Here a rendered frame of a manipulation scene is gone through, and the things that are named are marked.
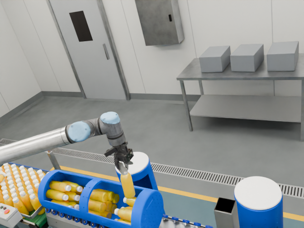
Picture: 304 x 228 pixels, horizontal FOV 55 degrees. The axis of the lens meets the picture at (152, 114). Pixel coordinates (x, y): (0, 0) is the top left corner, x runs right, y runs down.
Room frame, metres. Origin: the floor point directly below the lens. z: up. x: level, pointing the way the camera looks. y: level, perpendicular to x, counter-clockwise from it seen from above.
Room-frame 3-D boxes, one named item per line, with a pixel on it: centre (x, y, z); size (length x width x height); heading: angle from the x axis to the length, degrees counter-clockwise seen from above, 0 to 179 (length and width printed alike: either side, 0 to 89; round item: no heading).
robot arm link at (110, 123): (1.33, 0.22, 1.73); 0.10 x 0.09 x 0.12; 84
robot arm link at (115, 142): (1.33, 0.21, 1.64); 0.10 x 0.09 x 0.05; 145
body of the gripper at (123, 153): (1.32, 0.21, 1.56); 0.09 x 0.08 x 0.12; 55
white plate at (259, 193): (1.29, -0.51, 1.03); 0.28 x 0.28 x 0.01
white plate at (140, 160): (1.91, 0.26, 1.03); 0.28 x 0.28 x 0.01
